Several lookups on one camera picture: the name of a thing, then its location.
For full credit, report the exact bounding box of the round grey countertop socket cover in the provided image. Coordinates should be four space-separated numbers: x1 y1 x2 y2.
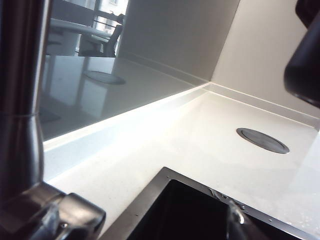
236 127 290 155

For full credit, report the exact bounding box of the black undermount sink basin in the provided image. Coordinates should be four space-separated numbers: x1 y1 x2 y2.
119 166 320 240

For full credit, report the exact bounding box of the black steel-rimmed office mug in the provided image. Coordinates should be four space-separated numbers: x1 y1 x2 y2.
284 0 320 107

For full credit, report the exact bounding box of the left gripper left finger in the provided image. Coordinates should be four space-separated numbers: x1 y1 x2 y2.
41 203 68 240

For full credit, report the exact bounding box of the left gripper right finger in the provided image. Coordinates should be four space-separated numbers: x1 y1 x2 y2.
224 199 254 240

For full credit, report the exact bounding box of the steel faucet pipe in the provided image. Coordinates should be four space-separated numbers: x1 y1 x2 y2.
0 0 52 201

